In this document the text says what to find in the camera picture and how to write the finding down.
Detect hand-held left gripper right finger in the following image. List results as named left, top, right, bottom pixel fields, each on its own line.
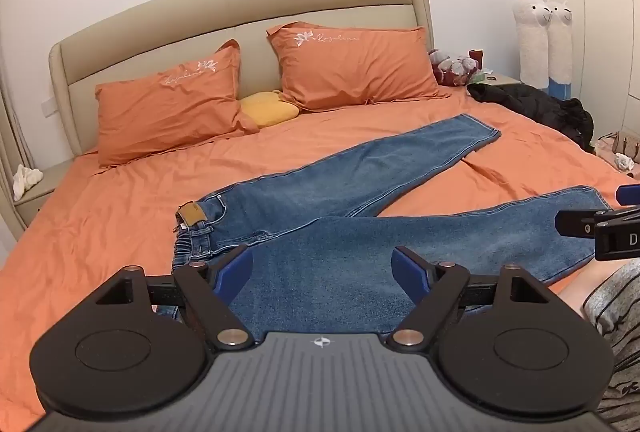
left=384, top=246, right=553, bottom=353

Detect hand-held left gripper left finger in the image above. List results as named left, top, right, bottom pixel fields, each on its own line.
left=95, top=246, right=254, bottom=350

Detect blue denim pants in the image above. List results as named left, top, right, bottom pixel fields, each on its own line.
left=171, top=113, right=613, bottom=338

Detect person's right forearm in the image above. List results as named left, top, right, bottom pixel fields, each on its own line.
left=555, top=259, right=640, bottom=320

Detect brown handbag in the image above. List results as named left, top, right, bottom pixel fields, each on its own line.
left=611, top=131, right=640, bottom=163

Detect person's grey striped clothing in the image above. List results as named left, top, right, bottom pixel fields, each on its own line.
left=582, top=259, right=640, bottom=432

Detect bed with orange sheet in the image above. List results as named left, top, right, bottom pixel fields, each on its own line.
left=0, top=84, right=640, bottom=418

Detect black jacket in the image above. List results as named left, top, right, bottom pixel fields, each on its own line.
left=466, top=83, right=595, bottom=150

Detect blue box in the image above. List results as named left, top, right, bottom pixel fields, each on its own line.
left=547, top=76, right=572, bottom=100

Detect beige nightstand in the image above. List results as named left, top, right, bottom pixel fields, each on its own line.
left=14, top=162, right=71, bottom=230
left=467, top=70, right=523, bottom=87

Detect yellow cushion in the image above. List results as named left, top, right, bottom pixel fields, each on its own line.
left=239, top=89, right=300, bottom=129

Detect white alpaca plush toy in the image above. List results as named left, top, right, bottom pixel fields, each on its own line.
left=512, top=0, right=554, bottom=88
left=542, top=0, right=575, bottom=82

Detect orange pillow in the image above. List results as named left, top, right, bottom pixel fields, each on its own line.
left=95, top=39, right=261, bottom=167
left=266, top=22, right=451, bottom=113

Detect red and white plush toy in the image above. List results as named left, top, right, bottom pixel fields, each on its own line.
left=429, top=49, right=480, bottom=86

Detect white crumpled cloth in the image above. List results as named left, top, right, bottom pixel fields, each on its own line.
left=12, top=164, right=43, bottom=201

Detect pale curtain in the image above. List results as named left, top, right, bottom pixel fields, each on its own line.
left=0, top=82, right=26, bottom=243

